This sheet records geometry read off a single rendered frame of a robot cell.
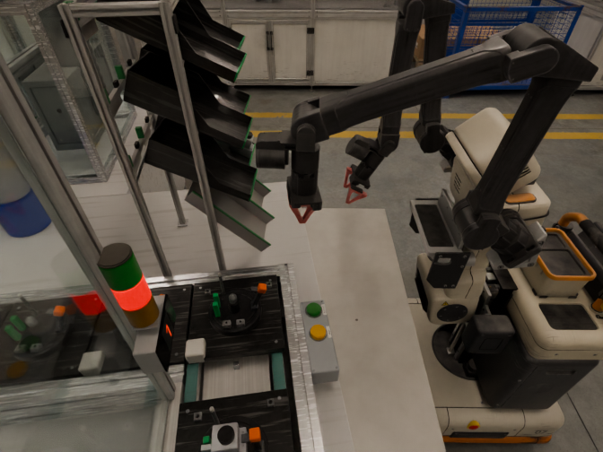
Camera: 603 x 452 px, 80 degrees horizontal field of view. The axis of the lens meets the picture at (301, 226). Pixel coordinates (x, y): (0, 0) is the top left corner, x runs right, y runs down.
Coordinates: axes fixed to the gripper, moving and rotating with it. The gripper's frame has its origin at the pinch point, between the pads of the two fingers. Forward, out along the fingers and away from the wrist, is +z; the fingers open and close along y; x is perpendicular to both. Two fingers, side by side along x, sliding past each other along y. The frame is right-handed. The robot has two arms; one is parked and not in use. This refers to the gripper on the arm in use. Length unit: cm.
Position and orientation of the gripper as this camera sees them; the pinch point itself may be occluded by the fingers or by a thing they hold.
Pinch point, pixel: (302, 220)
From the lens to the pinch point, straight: 84.9
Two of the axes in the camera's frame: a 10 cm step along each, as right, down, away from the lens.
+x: 9.9, -0.6, 1.2
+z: -0.3, 7.5, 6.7
